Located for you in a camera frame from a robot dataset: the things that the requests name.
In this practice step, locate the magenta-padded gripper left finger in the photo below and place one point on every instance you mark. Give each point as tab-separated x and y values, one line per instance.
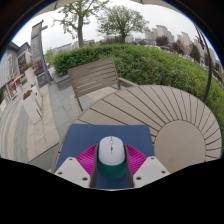
71	170

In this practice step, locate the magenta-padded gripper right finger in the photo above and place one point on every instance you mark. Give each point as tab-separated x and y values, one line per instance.
150	170

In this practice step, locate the white and teal computer mouse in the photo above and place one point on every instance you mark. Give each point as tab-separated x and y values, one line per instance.
111	153

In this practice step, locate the blue mouse pad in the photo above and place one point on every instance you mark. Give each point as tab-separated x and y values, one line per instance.
80	136

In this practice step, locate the white planter box with flowers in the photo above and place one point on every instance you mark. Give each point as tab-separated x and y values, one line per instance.
31	108
29	75

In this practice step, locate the slatted wooden chair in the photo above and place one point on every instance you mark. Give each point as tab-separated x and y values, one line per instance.
93	76

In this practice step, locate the green hedge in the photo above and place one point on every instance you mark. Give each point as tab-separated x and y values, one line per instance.
156	63

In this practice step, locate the dark curved parasol pole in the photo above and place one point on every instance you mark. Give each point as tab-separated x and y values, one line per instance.
209	76

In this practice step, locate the grey shopfront building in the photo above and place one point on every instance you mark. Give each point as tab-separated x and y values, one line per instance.
13	73

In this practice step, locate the tall grey sign pillar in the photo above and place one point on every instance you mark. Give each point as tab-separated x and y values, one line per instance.
38	50

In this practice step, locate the sparse thin-trunk tree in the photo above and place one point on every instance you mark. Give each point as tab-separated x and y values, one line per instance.
80	33

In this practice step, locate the group of apartment buildings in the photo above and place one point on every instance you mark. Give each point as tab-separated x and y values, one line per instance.
163	31

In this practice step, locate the round-crowned leafy tree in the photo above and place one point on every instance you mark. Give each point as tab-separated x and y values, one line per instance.
121	21

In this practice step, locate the beige parasol canopy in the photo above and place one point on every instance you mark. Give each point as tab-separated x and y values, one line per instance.
63	3

